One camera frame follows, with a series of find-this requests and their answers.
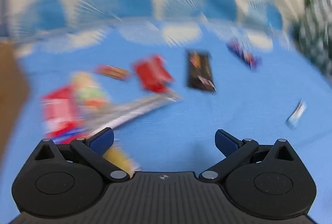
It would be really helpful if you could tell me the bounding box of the white green rice bar packet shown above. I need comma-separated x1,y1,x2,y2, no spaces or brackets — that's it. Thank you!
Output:
71,72,111,113

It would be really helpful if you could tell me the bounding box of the dark green object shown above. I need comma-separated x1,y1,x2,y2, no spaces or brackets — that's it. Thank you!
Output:
290,0,332,78

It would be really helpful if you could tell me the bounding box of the blue fan printed blanket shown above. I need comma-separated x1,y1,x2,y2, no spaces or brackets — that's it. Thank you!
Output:
0,0,332,224

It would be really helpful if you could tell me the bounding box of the long silver snack packet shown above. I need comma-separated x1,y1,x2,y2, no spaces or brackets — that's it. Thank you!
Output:
87,91,182,132

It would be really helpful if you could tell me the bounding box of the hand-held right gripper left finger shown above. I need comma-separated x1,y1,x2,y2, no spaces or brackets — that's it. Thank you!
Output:
34,127,129,183

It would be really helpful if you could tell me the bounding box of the red snack packet white label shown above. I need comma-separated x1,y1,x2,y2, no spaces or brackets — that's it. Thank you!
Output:
41,86,90,143

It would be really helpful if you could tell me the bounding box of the blue sofa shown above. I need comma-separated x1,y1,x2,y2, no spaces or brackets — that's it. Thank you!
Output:
0,0,14,37

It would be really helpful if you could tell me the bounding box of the light blue snack packet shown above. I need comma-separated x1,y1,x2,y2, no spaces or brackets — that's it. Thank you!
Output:
286,100,307,129

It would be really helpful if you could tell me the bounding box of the black brown snack packet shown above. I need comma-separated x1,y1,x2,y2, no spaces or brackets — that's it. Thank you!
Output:
185,49,217,92

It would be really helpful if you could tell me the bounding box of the dark blue red snack packet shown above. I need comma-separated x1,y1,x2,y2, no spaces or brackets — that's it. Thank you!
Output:
225,37,262,69

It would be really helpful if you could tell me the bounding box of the brown cardboard box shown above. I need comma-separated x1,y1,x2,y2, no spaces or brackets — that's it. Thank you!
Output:
0,42,29,165

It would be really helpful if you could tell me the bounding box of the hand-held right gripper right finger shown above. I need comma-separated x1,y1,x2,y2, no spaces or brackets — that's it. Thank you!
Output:
198,129,299,183

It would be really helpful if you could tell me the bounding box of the small red brown snack bar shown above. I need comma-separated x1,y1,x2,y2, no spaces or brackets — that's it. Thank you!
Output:
94,64,132,82

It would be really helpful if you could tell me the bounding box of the yellow snack packet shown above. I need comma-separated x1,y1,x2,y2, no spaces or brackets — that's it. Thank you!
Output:
103,145,141,174

